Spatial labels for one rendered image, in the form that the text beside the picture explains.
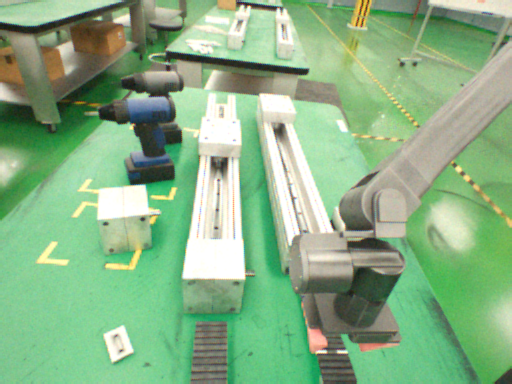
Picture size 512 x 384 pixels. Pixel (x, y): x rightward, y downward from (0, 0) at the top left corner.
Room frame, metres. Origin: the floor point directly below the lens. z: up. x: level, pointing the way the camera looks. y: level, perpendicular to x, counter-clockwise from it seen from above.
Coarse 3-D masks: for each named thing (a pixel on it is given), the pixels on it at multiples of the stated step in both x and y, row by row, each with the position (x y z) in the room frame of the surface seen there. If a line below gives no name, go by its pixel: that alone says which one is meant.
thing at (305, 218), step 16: (272, 128) 1.05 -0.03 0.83; (288, 128) 0.99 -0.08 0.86; (272, 144) 0.86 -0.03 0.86; (288, 144) 0.91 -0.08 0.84; (272, 160) 0.76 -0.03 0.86; (288, 160) 0.85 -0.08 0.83; (304, 160) 0.79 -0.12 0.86; (272, 176) 0.72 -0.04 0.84; (288, 176) 0.74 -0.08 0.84; (304, 176) 0.70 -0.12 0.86; (272, 192) 0.69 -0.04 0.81; (288, 192) 0.62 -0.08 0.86; (304, 192) 0.66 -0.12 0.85; (272, 208) 0.65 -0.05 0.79; (288, 208) 0.56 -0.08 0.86; (304, 208) 0.62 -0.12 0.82; (320, 208) 0.58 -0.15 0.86; (288, 224) 0.51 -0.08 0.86; (304, 224) 0.55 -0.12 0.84; (320, 224) 0.52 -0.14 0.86; (288, 240) 0.46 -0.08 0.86; (288, 256) 0.45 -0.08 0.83; (288, 272) 0.45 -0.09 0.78
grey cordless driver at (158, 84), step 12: (144, 72) 0.93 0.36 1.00; (156, 72) 0.94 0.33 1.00; (168, 72) 0.96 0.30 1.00; (132, 84) 0.89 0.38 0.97; (144, 84) 0.90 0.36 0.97; (156, 84) 0.91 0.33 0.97; (168, 84) 0.93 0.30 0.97; (180, 84) 0.95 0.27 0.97; (156, 96) 0.92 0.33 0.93; (168, 96) 0.95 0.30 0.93; (168, 132) 0.92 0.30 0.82; (180, 132) 0.94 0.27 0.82
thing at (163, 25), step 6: (150, 24) 3.71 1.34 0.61; (156, 24) 3.68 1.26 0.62; (162, 24) 3.73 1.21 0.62; (168, 24) 3.79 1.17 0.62; (174, 24) 3.83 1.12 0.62; (180, 24) 3.87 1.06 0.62; (162, 30) 3.67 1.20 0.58; (168, 30) 3.69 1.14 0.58; (174, 30) 3.72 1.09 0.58; (156, 54) 3.94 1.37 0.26; (162, 54) 3.99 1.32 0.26; (150, 60) 3.69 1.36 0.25; (168, 60) 3.80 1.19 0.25; (168, 66) 3.81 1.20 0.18
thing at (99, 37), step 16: (224, 0) 4.21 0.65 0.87; (80, 32) 3.71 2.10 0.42; (96, 32) 3.73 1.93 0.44; (112, 32) 3.90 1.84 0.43; (48, 48) 2.91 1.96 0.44; (80, 48) 3.71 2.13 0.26; (96, 48) 3.72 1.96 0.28; (112, 48) 3.83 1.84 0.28; (0, 64) 2.55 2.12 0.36; (16, 64) 2.54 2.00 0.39; (48, 64) 2.76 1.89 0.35; (0, 80) 2.55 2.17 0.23; (16, 80) 2.55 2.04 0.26
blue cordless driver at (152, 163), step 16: (96, 112) 0.68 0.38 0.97; (112, 112) 0.68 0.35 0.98; (128, 112) 0.69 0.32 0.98; (144, 112) 0.71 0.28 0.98; (160, 112) 0.72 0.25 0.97; (144, 128) 0.71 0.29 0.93; (160, 128) 0.74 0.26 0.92; (144, 144) 0.72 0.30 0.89; (160, 144) 0.73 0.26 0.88; (128, 160) 0.72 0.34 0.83; (144, 160) 0.70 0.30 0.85; (160, 160) 0.72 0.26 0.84; (128, 176) 0.67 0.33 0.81; (144, 176) 0.69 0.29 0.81; (160, 176) 0.71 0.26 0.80
